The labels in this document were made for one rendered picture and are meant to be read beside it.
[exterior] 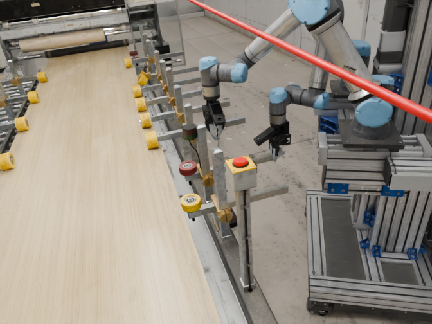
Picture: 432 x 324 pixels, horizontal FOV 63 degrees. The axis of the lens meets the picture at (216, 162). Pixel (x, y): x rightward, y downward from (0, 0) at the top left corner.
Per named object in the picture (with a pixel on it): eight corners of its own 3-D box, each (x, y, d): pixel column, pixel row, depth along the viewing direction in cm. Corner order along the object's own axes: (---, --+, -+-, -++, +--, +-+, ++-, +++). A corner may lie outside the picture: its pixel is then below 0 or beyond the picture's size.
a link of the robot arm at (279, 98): (291, 87, 153) (280, 94, 148) (290, 110, 159) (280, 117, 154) (276, 85, 158) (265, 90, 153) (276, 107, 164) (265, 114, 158)
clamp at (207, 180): (207, 170, 169) (206, 161, 166) (215, 185, 158) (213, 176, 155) (195, 173, 168) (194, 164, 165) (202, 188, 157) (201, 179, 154)
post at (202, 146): (213, 209, 173) (202, 121, 147) (215, 213, 170) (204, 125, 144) (206, 211, 172) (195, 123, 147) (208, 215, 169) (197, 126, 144)
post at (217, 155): (229, 241, 151) (220, 144, 126) (231, 246, 148) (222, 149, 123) (221, 243, 151) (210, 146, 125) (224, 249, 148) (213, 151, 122)
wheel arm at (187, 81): (206, 79, 248) (206, 74, 246) (207, 80, 245) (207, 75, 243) (135, 92, 238) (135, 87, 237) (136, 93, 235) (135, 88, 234)
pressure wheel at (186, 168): (196, 178, 168) (193, 157, 162) (200, 187, 162) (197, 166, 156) (180, 182, 167) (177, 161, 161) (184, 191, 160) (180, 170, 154)
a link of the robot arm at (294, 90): (309, 101, 163) (297, 109, 156) (288, 96, 169) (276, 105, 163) (310, 85, 159) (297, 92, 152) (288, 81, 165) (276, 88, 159)
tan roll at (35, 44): (155, 31, 375) (153, 19, 369) (157, 34, 365) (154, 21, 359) (13, 53, 347) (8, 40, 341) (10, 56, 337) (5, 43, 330)
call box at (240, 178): (249, 176, 106) (247, 154, 101) (257, 189, 100) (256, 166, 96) (226, 181, 104) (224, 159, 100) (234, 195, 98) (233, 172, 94)
